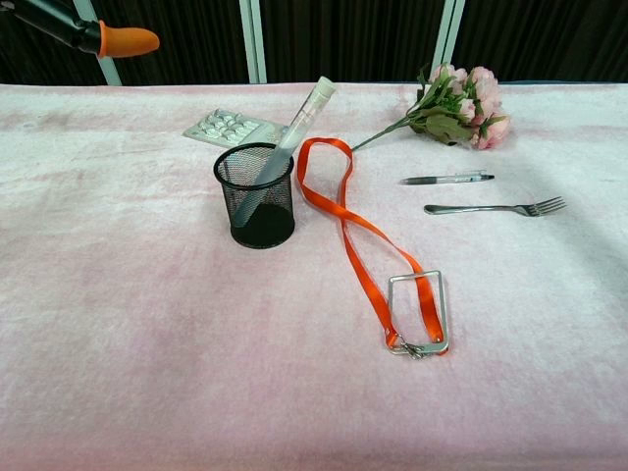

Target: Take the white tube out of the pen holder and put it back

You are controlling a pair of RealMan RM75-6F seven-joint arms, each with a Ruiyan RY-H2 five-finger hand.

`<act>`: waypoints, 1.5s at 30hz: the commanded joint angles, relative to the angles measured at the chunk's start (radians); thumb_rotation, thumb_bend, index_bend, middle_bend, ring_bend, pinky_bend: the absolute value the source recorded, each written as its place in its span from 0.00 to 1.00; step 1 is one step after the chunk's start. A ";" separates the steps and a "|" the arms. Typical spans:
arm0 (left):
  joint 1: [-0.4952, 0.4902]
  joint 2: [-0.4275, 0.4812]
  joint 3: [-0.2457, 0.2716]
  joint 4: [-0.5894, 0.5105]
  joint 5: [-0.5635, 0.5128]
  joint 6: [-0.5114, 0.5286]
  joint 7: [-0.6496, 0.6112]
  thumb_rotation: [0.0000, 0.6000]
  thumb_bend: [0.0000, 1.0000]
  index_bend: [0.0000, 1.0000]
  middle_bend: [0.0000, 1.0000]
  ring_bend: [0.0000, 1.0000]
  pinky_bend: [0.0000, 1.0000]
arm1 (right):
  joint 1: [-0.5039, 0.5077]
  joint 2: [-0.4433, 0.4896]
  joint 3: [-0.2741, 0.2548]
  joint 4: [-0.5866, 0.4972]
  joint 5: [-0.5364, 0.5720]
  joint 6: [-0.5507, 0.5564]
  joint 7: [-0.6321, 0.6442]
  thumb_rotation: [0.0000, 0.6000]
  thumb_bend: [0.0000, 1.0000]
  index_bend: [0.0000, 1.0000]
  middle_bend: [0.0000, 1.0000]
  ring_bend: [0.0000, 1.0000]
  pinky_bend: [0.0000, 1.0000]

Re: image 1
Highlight left black robot hand, orange fingertips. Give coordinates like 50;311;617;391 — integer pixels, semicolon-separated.
0;0;161;60

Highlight transparent test tube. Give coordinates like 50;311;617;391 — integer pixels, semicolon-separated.
230;76;339;230

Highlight black mesh pen cup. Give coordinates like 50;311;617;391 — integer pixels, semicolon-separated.
213;141;296;249

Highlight silver pill blister pack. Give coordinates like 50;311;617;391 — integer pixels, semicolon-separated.
182;108;295;147

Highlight black pleated curtain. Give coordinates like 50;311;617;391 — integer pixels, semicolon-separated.
0;0;628;85

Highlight pink plush table cloth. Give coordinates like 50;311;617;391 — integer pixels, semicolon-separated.
0;81;628;471

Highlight pink artificial flower bouquet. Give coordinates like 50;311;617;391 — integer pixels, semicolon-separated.
350;62;512;152

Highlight clear ballpoint pen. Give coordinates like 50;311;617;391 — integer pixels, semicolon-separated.
398;169;496;186

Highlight silver metal fork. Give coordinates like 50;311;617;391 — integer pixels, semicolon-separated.
423;195;568;218

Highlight clear metal-framed badge holder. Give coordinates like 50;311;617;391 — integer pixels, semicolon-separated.
387;269;450;360

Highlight slanted white frame post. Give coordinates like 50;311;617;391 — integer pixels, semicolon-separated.
97;54;123;87

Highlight white double frame post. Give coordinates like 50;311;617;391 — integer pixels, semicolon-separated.
238;0;269;84

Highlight orange lanyard strap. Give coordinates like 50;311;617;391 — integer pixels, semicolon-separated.
296;136;445;355

